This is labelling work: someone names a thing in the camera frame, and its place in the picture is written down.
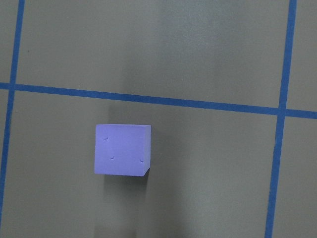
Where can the purple foam block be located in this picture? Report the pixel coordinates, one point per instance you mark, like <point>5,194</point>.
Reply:
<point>122,149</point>

